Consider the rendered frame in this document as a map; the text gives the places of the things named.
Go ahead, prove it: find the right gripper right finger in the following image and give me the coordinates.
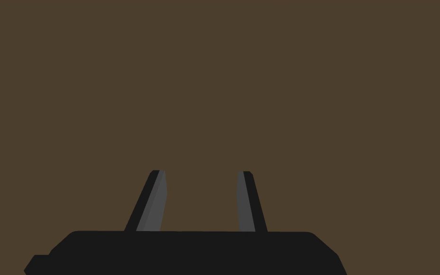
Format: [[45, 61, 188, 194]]
[[236, 171, 268, 233]]

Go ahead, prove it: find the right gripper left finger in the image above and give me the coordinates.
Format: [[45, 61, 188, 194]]
[[124, 169, 168, 232]]

